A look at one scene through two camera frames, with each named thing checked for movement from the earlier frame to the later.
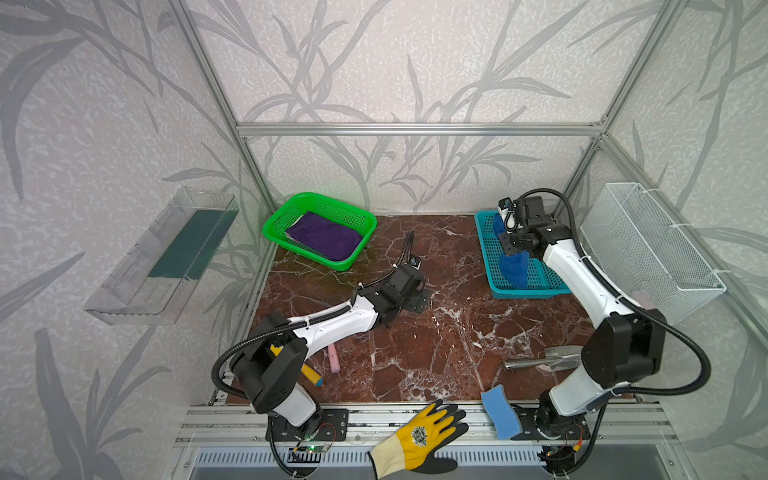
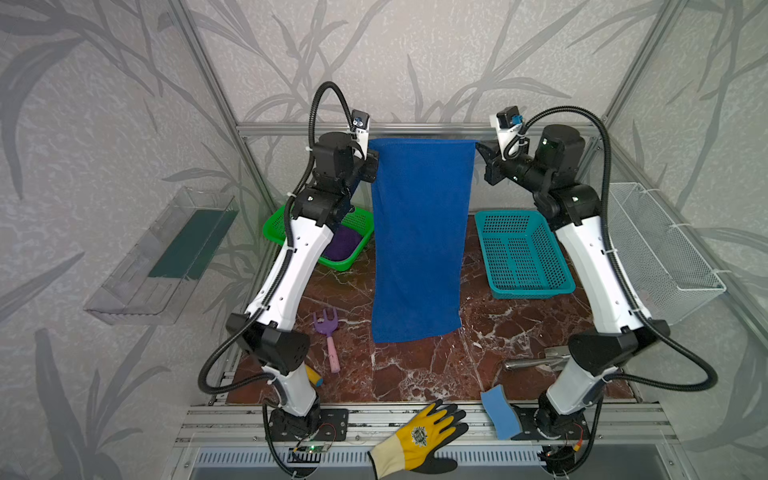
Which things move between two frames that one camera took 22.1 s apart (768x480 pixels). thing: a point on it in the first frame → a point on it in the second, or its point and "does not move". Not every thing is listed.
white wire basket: [646, 253] does not move
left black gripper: [411, 294] → [368, 166]
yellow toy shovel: [308, 371] does not move
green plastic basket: [363, 221] does not move
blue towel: [515, 265] → [422, 206]
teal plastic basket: [543, 280] does not move
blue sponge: [507, 422] does not move
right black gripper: [513, 243] → [491, 166]
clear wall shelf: [152, 283] does not move
